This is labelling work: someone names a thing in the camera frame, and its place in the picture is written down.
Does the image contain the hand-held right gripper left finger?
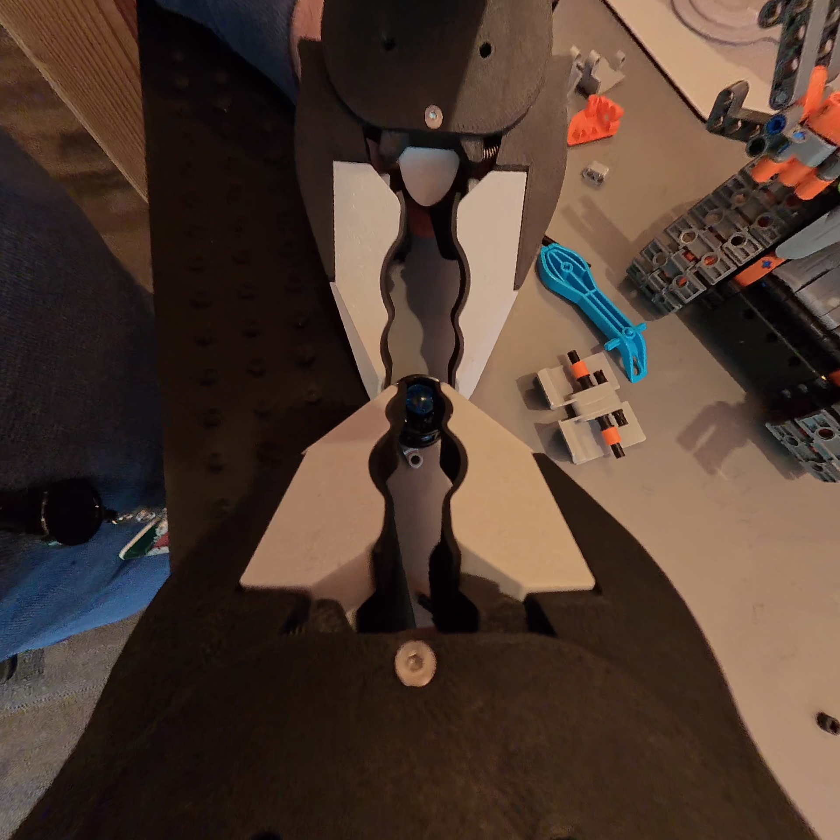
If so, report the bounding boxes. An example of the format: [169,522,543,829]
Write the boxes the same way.
[239,384,401,631]

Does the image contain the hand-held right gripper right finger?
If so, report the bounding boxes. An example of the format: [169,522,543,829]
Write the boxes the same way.
[438,384,597,631]

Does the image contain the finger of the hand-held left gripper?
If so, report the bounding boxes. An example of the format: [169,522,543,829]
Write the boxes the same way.
[330,161,404,398]
[451,169,531,400]

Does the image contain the black toy wheel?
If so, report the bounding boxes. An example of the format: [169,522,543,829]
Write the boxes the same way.
[394,374,454,451]

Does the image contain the person's left forearm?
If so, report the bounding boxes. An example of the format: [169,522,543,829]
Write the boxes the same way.
[154,0,326,102]

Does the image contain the blue plastic tool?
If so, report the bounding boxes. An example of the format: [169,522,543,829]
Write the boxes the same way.
[538,243,649,383]

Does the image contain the white block with orange pins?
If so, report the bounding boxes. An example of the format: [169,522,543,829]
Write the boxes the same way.
[535,350,647,466]

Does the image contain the black perforated panel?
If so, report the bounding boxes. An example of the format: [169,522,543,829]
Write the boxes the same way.
[134,0,370,567]

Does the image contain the orange angled panel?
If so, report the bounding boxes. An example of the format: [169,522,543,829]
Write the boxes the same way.
[566,94,624,147]

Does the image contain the large grey curved panel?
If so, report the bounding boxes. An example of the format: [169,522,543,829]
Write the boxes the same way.
[567,45,627,98]

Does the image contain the tracked toy robot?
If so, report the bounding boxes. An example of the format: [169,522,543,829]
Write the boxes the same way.
[626,0,840,484]

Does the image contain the person's blue jeans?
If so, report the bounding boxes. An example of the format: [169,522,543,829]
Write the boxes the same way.
[0,518,172,661]

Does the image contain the tan wooden board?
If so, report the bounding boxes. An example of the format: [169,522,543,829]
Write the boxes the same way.
[0,0,149,202]

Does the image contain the key ring tag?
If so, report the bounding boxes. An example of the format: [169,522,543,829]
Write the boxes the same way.
[118,508,172,561]

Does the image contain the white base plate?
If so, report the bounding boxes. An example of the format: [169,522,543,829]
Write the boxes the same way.
[604,0,788,123]

